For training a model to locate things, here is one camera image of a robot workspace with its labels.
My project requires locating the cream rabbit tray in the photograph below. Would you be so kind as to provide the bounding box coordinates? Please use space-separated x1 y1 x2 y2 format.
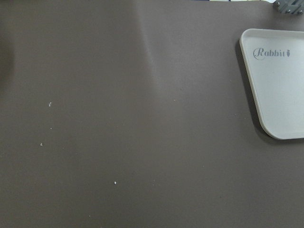
239 28 304 140

